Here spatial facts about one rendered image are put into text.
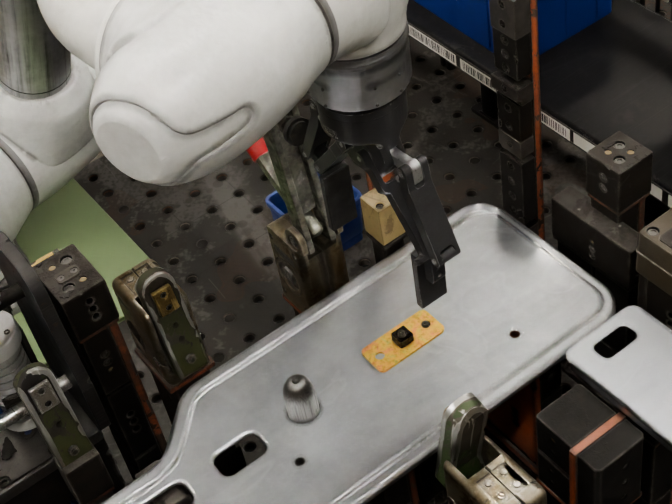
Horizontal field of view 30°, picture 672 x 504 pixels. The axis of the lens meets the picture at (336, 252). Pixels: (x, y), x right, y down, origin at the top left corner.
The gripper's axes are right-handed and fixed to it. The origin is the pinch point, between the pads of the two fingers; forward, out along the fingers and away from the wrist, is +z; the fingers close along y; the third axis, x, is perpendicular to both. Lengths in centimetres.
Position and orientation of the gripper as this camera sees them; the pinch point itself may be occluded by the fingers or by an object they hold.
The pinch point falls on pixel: (385, 251)
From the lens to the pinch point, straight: 118.0
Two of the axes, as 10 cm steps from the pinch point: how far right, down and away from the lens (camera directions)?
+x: 7.9, -5.1, 3.3
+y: 5.9, 5.3, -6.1
